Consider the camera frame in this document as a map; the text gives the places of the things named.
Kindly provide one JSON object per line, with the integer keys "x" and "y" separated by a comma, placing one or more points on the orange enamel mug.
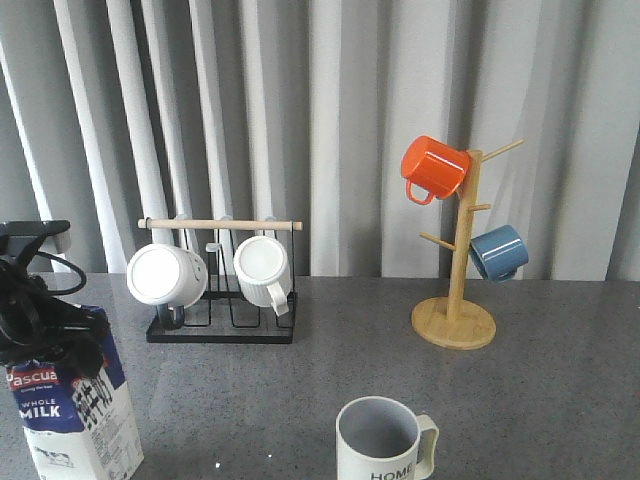
{"x": 432, "y": 169}

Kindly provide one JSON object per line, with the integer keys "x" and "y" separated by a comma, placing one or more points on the white HOME mug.
{"x": 381, "y": 438}

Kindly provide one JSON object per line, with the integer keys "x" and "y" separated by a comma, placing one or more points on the white ribbed hanging mug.
{"x": 262, "y": 268}

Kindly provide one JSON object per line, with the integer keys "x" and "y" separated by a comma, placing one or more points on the white smiley hanging mug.
{"x": 164, "y": 274}

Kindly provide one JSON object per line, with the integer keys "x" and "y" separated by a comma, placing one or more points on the wooden mug tree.
{"x": 453, "y": 322}

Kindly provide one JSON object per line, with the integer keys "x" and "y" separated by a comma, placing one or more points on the blue enamel mug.
{"x": 499, "y": 253}

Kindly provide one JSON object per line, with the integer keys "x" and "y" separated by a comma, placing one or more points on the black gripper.
{"x": 35, "y": 324}

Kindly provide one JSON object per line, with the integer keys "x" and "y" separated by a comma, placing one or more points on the blue white milk carton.
{"x": 77, "y": 427}

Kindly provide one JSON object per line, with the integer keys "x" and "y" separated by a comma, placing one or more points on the black wire mug rack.
{"x": 223, "y": 314}

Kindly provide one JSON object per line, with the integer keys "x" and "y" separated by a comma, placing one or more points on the grey pleated curtain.
{"x": 112, "y": 111}

